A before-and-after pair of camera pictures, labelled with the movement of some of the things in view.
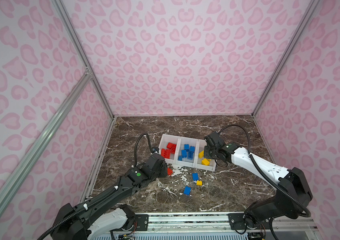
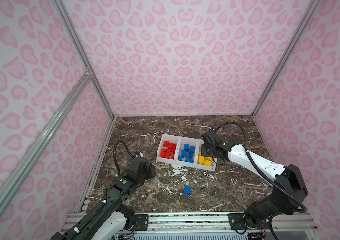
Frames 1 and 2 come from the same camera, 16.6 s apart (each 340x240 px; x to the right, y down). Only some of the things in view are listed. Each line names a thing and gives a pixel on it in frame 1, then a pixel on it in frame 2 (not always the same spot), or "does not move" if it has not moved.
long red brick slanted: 172,146 does not move
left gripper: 164,168 to 151,169
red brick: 165,153 does not move
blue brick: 195,176 to 188,159
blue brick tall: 184,153 does not move
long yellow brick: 205,162 does not move
